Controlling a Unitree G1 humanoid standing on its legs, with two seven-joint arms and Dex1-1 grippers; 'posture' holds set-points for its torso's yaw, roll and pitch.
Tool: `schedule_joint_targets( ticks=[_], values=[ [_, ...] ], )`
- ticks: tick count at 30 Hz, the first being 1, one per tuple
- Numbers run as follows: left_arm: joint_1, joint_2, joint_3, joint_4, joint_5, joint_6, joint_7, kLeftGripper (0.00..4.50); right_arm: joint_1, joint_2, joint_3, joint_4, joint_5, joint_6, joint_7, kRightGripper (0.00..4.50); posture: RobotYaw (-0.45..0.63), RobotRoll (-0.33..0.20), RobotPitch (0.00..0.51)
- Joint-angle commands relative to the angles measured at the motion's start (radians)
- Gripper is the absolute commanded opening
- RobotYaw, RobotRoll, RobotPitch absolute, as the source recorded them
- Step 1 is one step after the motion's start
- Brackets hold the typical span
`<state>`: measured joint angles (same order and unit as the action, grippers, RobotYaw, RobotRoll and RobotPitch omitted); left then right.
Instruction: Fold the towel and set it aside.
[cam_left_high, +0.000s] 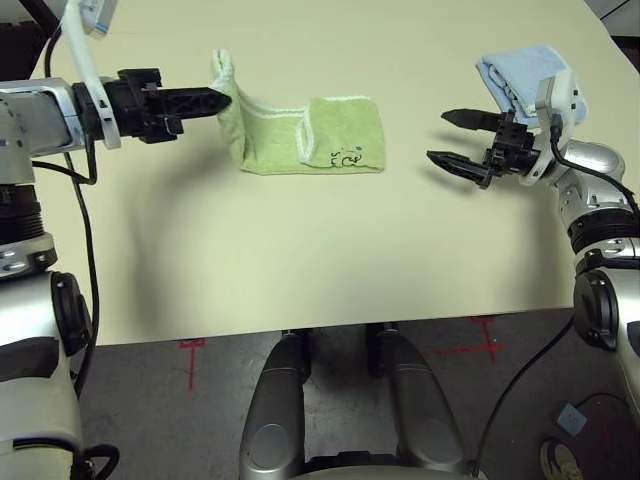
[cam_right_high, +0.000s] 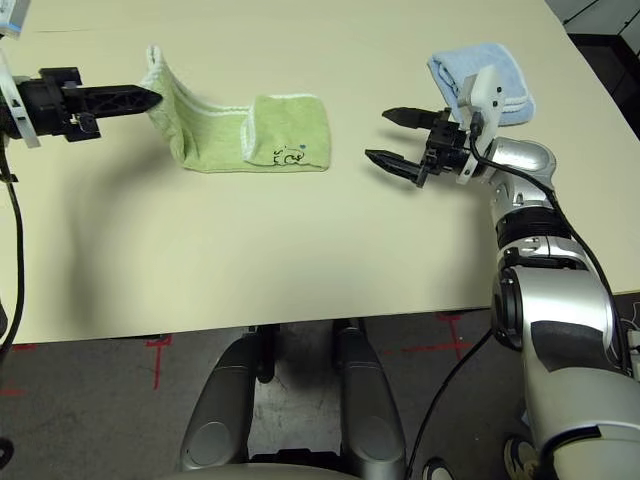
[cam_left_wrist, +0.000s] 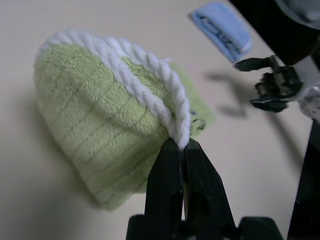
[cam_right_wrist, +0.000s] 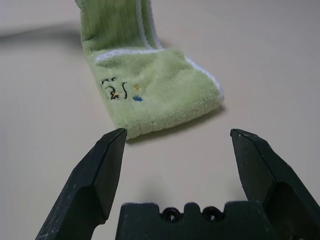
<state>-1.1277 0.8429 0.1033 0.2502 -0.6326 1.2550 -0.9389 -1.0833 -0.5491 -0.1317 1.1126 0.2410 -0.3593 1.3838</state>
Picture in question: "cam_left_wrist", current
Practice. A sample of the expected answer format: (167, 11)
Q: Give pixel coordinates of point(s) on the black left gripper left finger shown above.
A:
(165, 180)

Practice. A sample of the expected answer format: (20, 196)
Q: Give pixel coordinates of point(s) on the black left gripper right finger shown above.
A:
(205, 190)

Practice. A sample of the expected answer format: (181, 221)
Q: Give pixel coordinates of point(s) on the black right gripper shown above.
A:
(280, 82)

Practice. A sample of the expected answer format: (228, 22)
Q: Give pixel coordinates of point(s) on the green towel with white trim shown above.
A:
(100, 125)

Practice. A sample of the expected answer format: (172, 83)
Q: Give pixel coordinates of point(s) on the folded light blue towel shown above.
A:
(225, 27)

